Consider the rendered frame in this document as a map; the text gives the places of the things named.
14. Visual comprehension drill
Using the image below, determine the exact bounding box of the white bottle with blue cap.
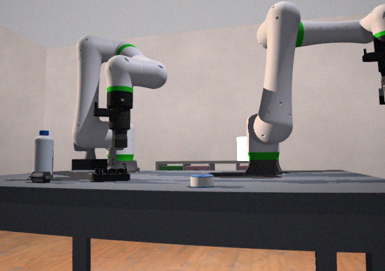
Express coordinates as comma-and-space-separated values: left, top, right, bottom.
33, 130, 54, 180

